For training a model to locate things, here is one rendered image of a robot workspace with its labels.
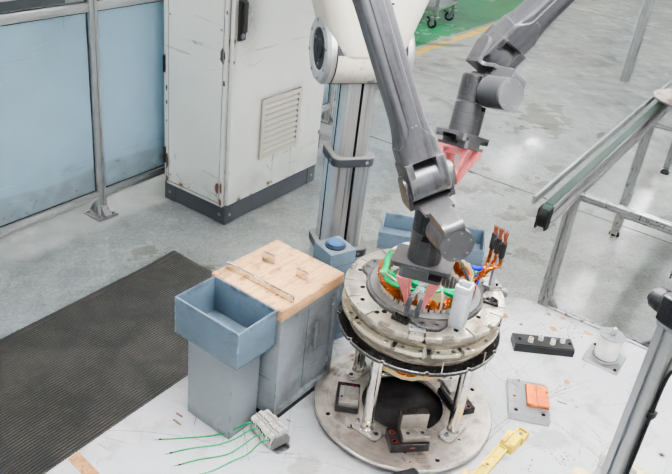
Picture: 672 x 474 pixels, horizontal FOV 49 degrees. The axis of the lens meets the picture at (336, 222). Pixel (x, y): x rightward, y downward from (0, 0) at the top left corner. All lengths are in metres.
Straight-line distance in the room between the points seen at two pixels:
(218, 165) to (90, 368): 1.28
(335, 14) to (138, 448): 0.97
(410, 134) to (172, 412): 0.81
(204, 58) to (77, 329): 1.37
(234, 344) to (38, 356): 1.73
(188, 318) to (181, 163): 2.52
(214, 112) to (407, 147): 2.56
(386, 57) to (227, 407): 0.76
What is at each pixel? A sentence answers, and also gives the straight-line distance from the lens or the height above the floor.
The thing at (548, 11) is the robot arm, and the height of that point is 1.64.
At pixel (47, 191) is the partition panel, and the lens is 3.70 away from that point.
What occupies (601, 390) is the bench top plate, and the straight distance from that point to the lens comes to 1.90.
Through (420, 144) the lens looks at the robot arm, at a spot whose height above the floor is 1.47.
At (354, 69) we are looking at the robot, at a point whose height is 1.41.
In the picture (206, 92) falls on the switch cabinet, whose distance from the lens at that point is 3.65.
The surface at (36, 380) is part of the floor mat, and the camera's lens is 2.93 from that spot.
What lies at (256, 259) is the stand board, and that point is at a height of 1.06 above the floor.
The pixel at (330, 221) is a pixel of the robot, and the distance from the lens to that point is 1.87.
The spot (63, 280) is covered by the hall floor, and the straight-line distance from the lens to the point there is 3.46.
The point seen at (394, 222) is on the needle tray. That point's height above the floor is 1.04.
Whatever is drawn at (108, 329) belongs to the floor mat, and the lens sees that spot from 3.13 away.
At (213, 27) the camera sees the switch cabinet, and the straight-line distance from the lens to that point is 3.53.
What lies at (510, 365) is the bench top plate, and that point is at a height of 0.78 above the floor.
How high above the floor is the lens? 1.89
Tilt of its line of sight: 28 degrees down
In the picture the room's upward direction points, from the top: 7 degrees clockwise
